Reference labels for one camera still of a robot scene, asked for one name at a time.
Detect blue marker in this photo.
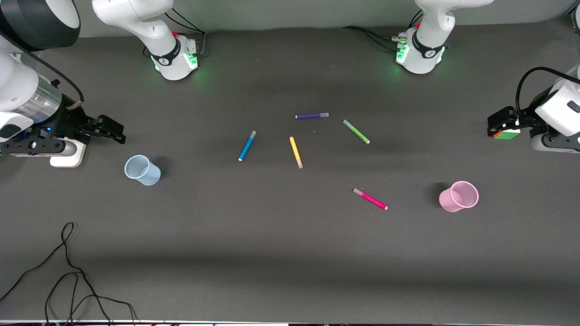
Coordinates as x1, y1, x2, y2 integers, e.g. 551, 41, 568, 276
238, 130, 257, 162

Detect pink marker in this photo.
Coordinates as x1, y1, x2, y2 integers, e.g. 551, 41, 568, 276
353, 188, 389, 211

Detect flat white plastic box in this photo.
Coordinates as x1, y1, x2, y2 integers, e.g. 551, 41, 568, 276
49, 139, 87, 168

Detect translucent blue plastic cup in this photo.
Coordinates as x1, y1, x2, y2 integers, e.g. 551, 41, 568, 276
124, 154, 162, 187

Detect translucent pink plastic cup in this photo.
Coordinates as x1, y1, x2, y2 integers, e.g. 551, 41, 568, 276
438, 181, 480, 213

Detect green marker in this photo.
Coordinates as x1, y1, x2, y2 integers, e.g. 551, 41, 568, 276
343, 119, 371, 145

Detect yellow marker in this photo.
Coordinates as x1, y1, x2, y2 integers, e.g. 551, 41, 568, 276
289, 136, 304, 169

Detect thin black loose cable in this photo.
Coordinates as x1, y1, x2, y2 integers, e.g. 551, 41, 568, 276
0, 222, 136, 325

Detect black right arm base cables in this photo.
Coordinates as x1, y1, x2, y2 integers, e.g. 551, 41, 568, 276
144, 8, 207, 58

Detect black arm base cables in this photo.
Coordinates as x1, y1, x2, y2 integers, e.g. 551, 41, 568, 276
144, 8, 207, 58
343, 8, 425, 51

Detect black left arm base cables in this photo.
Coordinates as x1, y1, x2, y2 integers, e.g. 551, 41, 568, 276
343, 8, 425, 51

